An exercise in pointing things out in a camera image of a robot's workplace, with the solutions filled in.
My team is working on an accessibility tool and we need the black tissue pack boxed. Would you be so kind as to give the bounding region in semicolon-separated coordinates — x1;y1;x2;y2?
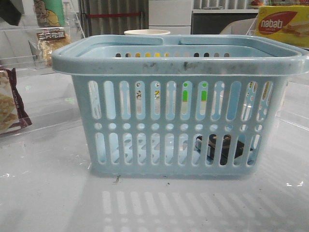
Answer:
195;134;245;165

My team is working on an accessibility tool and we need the bagged bread with brown label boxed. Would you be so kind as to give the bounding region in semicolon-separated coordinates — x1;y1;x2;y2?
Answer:
36;28;71;66

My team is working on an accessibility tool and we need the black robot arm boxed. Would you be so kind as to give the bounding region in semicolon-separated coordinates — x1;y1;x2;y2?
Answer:
0;0;24;26

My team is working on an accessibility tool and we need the light blue plastic basket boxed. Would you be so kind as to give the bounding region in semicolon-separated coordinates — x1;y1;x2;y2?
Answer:
52;35;309;176

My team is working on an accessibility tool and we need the white paper cup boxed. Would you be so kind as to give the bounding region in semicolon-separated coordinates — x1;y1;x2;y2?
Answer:
124;29;170;36

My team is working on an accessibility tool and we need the white cabinet in background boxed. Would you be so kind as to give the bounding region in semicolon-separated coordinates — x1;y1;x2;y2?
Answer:
148;0;194;34

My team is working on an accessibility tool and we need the clear acrylic shelf right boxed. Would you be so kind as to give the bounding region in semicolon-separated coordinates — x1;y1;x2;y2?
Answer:
246;14;309;132

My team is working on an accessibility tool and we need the clear acrylic shelf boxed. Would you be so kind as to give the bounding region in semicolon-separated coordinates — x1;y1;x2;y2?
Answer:
0;12;86;78
246;14;309;132

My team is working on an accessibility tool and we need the brown wafer snack packet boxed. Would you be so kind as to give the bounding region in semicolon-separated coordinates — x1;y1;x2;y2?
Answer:
0;69;32;134

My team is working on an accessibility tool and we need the clear acrylic shelf left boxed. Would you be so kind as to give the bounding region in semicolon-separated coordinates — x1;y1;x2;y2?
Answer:
0;12;86;78

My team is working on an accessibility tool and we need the green yellow cartoon package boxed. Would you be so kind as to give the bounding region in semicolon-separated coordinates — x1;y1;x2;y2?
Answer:
33;0;65;27

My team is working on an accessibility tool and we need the yellow nabati wafer box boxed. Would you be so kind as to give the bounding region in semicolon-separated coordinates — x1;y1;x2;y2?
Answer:
255;5;309;48

